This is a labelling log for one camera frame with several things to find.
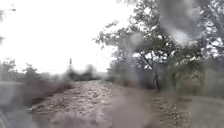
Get distant dark trees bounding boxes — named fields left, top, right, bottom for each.
left=64, top=64, right=108, bottom=82

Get low scrub bank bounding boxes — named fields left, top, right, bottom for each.
left=0, top=59, right=75, bottom=113

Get stony dirt path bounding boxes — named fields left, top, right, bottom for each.
left=28, top=79, right=193, bottom=128

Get bushes beside path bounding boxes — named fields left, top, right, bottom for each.
left=106, top=58, right=224, bottom=99

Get leafy tree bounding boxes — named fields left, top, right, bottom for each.
left=93, top=0, right=224, bottom=93

